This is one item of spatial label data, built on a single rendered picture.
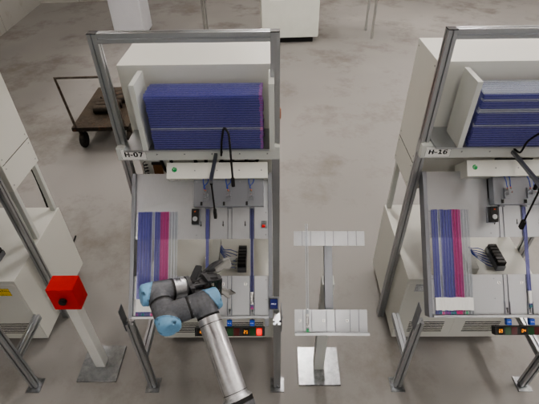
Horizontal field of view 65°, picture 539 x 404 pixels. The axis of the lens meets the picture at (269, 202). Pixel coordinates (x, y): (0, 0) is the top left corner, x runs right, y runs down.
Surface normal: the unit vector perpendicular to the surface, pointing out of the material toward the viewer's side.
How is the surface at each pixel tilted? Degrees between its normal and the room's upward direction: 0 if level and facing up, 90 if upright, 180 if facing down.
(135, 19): 90
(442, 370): 0
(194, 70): 90
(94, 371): 0
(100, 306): 0
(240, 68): 90
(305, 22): 90
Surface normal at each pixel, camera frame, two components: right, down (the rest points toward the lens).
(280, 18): 0.04, 0.63
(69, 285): -0.01, -0.77
